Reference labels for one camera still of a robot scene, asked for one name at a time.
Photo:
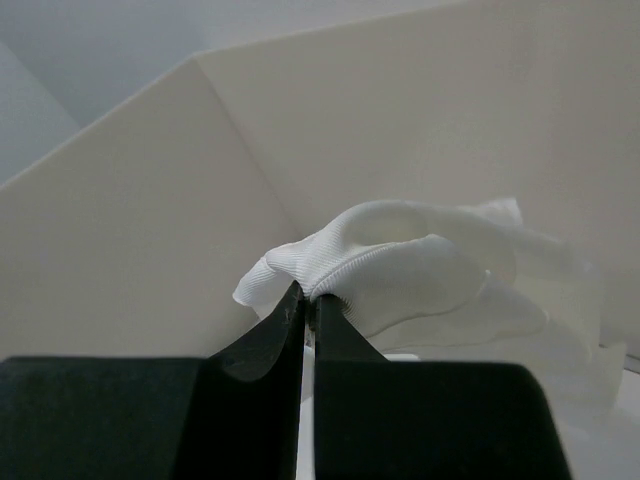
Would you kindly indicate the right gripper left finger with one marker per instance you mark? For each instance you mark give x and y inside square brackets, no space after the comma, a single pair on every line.
[233,415]

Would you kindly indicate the white pleated skirt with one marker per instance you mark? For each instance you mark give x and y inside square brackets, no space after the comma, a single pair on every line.
[468,283]

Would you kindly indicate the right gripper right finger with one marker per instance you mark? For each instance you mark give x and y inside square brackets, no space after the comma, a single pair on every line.
[380,419]

